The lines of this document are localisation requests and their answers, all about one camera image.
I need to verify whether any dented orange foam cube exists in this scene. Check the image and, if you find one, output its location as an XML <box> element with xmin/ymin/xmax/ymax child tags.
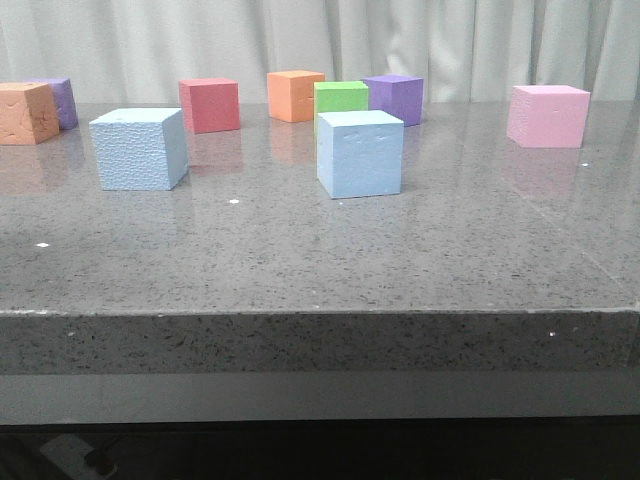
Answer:
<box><xmin>0</xmin><ymin>82</ymin><xmax>60</xmax><ymax>145</ymax></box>

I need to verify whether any textured light blue foam cube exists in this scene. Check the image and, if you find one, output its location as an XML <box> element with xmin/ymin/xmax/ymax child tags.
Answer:
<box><xmin>89</xmin><ymin>108</ymin><xmax>189</xmax><ymax>191</ymax></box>

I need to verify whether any white curtain backdrop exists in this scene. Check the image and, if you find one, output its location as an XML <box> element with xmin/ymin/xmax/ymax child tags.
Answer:
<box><xmin>1</xmin><ymin>1</ymin><xmax>639</xmax><ymax>103</ymax></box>

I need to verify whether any green foam cube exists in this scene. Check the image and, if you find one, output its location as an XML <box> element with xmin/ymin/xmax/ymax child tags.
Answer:
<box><xmin>314</xmin><ymin>81</ymin><xmax>369</xmax><ymax>141</ymax></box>

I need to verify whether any light blue foam base cube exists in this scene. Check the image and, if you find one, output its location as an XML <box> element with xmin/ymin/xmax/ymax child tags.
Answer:
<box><xmin>316</xmin><ymin>110</ymin><xmax>405</xmax><ymax>199</ymax></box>

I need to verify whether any red foam cube far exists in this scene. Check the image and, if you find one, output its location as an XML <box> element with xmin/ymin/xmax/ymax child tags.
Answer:
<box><xmin>179</xmin><ymin>78</ymin><xmax>240</xmax><ymax>134</ymax></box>

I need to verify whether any pink foam cube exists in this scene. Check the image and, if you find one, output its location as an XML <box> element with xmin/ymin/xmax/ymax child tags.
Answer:
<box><xmin>506</xmin><ymin>85</ymin><xmax>591</xmax><ymax>148</ymax></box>

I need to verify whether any smooth orange foam cube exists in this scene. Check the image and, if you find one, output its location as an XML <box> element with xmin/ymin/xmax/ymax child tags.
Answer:
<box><xmin>267</xmin><ymin>70</ymin><xmax>325</xmax><ymax>122</ymax></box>

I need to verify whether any purple foam cube right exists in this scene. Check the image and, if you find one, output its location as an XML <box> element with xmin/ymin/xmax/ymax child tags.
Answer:
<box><xmin>362</xmin><ymin>74</ymin><xmax>424</xmax><ymax>127</ymax></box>

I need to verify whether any purple foam cube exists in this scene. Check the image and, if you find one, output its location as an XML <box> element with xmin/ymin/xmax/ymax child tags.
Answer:
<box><xmin>27</xmin><ymin>78</ymin><xmax>78</xmax><ymax>130</ymax></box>
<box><xmin>362</xmin><ymin>74</ymin><xmax>424</xmax><ymax>127</ymax></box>

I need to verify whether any purple foam cube left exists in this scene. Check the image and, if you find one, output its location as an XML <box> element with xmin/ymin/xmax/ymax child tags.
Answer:
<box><xmin>27</xmin><ymin>78</ymin><xmax>78</xmax><ymax>130</ymax></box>

